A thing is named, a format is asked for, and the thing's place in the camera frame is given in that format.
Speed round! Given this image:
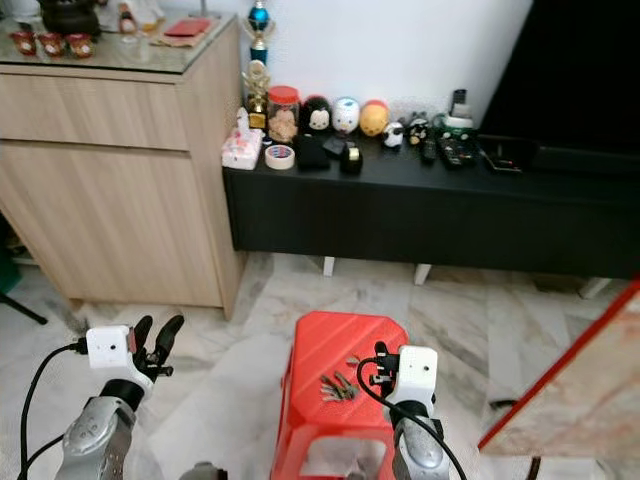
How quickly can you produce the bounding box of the green white cup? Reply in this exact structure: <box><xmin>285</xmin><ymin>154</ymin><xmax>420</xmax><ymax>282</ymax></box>
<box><xmin>442</xmin><ymin>88</ymin><xmax>475</xmax><ymax>133</ymax></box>

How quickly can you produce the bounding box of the clear jar red lid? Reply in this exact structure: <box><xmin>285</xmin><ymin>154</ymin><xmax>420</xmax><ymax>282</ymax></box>
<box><xmin>267</xmin><ymin>85</ymin><xmax>301</xmax><ymax>144</ymax></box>

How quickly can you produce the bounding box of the flat black tray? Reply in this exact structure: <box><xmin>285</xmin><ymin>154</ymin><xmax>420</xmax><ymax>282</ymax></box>
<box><xmin>480</xmin><ymin>138</ymin><xmax>532</xmax><ymax>175</ymax></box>

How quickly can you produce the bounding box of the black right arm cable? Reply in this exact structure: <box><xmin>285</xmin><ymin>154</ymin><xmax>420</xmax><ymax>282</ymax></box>
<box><xmin>356</xmin><ymin>355</ymin><xmax>469</xmax><ymax>480</ymax></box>

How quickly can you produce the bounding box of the small gold trophy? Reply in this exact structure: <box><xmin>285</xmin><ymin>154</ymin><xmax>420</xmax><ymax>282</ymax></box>
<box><xmin>244</xmin><ymin>60</ymin><xmax>273</xmax><ymax>130</ymax></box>

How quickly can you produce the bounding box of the white round plush toy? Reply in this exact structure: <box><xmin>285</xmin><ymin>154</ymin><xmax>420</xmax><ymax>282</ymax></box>
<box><xmin>331</xmin><ymin>97</ymin><xmax>361</xmax><ymax>136</ymax></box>

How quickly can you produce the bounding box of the silver key bunch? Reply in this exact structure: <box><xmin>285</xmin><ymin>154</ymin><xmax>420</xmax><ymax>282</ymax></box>
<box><xmin>319</xmin><ymin>370</ymin><xmax>362</xmax><ymax>404</ymax></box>

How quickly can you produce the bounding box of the blue ball trophy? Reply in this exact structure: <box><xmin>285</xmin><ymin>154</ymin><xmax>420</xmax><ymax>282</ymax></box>
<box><xmin>245</xmin><ymin>0</ymin><xmax>275</xmax><ymax>64</ymax></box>

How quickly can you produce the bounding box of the grey robot leg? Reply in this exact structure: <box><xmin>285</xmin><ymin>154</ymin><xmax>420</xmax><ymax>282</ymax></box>
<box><xmin>180</xmin><ymin>462</ymin><xmax>227</xmax><ymax>480</ymax></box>

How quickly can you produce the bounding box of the black tape dispenser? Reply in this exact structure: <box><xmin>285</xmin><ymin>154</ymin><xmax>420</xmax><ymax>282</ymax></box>
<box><xmin>340</xmin><ymin>143</ymin><xmax>364</xmax><ymax>177</ymax></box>

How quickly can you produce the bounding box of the small red figurine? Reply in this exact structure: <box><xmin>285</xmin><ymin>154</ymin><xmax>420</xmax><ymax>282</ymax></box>
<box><xmin>12</xmin><ymin>30</ymin><xmax>39</xmax><ymax>56</ymax></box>
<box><xmin>66</xmin><ymin>33</ymin><xmax>94</xmax><ymax>59</ymax></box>
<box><xmin>40</xmin><ymin>32</ymin><xmax>66</xmax><ymax>57</ymax></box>

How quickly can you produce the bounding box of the black bulky ornament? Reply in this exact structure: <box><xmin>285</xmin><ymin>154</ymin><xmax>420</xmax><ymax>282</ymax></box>
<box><xmin>40</xmin><ymin>0</ymin><xmax>104</xmax><ymax>39</ymax></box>

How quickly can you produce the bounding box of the white tape roll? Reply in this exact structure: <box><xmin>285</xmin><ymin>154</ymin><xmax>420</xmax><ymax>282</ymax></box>
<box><xmin>264</xmin><ymin>144</ymin><xmax>296</xmax><ymax>171</ymax></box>

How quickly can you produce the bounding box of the light wood cabinet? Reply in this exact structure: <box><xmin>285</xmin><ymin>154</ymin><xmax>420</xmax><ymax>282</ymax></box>
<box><xmin>0</xmin><ymin>14</ymin><xmax>247</xmax><ymax>321</ymax></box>

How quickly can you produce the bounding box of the black stand leg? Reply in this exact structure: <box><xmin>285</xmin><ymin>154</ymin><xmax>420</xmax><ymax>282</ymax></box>
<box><xmin>0</xmin><ymin>293</ymin><xmax>49</xmax><ymax>326</ymax></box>

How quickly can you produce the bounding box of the marble folding table red rim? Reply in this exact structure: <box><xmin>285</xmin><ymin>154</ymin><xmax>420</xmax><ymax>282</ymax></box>
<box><xmin>477</xmin><ymin>274</ymin><xmax>640</xmax><ymax>480</ymax></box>

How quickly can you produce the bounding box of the small black white figurine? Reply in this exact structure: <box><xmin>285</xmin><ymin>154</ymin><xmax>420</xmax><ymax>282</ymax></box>
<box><xmin>406</xmin><ymin>115</ymin><xmax>429</xmax><ymax>146</ymax></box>
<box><xmin>382</xmin><ymin>121</ymin><xmax>405</xmax><ymax>149</ymax></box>

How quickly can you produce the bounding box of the pink tissue box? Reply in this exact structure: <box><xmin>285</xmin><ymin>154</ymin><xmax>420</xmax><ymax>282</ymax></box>
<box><xmin>222</xmin><ymin>108</ymin><xmax>264</xmax><ymax>171</ymax></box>

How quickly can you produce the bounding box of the small penguin figurine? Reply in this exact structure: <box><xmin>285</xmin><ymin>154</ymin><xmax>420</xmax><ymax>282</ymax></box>
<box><xmin>117</xmin><ymin>3</ymin><xmax>141</xmax><ymax>39</ymax></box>

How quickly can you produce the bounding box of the dark green object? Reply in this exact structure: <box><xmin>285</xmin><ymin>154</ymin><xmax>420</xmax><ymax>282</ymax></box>
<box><xmin>0</xmin><ymin>250</ymin><xmax>22</xmax><ymax>296</ymax></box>

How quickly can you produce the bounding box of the black tv console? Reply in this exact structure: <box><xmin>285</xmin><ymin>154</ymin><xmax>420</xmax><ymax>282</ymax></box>
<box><xmin>224</xmin><ymin>136</ymin><xmax>640</xmax><ymax>299</ymax></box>

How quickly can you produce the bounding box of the red plastic stool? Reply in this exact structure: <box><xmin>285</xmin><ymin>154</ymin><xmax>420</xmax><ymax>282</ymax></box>
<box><xmin>271</xmin><ymin>310</ymin><xmax>411</xmax><ymax>480</ymax></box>

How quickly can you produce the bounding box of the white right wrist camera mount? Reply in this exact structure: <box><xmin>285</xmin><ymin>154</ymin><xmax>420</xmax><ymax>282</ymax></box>
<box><xmin>398</xmin><ymin>346</ymin><xmax>439</xmax><ymax>406</ymax></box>

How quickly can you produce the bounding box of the wide black remote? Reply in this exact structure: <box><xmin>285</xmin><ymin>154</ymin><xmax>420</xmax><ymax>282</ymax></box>
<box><xmin>438</xmin><ymin>133</ymin><xmax>476</xmax><ymax>169</ymax></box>

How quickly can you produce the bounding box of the yellow round plush toy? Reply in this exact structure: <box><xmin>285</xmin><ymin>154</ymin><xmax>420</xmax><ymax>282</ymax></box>
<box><xmin>358</xmin><ymin>99</ymin><xmax>390</xmax><ymax>138</ymax></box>

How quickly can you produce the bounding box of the black round plush toy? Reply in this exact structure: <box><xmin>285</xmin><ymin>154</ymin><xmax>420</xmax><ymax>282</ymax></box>
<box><xmin>300</xmin><ymin>95</ymin><xmax>332</xmax><ymax>135</ymax></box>

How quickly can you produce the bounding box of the red packet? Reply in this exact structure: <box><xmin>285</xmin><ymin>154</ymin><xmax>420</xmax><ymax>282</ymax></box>
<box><xmin>163</xmin><ymin>16</ymin><xmax>212</xmax><ymax>39</ymax></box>

